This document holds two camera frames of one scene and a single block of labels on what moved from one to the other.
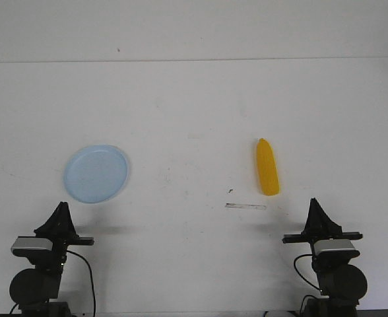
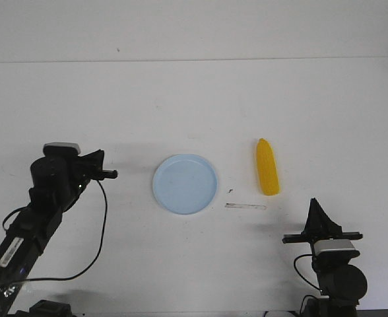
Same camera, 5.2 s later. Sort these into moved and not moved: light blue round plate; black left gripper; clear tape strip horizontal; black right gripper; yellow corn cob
Moved: black left gripper; light blue round plate
Not moved: clear tape strip horizontal; black right gripper; yellow corn cob
